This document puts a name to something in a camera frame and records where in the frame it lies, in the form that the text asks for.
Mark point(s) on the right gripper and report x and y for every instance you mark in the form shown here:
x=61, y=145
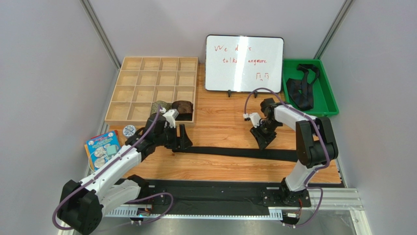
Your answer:
x=265, y=130

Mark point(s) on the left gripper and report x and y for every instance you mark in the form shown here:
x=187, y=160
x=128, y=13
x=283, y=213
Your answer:
x=176, y=138

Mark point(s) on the black tie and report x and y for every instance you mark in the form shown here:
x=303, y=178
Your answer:
x=266, y=154

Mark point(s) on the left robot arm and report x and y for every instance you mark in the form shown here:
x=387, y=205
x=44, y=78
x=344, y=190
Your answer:
x=107, y=176

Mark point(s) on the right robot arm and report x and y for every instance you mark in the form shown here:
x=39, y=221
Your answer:
x=316, y=146

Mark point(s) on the brown red rolled tie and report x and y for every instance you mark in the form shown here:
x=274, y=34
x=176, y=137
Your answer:
x=185, y=110

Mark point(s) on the green patterned rolled tie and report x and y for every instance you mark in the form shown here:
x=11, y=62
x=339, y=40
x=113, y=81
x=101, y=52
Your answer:
x=161, y=106

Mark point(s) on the dark striped tie in bin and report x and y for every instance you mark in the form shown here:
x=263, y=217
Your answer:
x=300, y=90

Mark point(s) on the green plastic bin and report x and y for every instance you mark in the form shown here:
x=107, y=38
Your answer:
x=324, y=101

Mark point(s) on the wooden compartment organizer box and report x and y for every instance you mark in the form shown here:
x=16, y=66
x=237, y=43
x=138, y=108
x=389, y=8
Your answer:
x=143, y=81

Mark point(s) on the white whiteboard with red writing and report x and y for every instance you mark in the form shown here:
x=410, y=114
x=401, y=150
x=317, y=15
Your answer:
x=243, y=63

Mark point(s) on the blue children's book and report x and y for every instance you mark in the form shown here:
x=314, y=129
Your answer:
x=102, y=150

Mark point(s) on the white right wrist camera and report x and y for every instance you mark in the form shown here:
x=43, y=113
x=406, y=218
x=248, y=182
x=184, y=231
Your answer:
x=254, y=118

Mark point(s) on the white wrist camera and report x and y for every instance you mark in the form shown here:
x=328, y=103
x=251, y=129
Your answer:
x=254, y=118
x=170, y=118

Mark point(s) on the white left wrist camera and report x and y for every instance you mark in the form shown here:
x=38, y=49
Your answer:
x=170, y=118

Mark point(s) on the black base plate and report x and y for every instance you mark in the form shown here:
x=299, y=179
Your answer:
x=211, y=198

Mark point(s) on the aluminium frame rail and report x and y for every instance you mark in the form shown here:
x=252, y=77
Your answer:
x=325, y=199

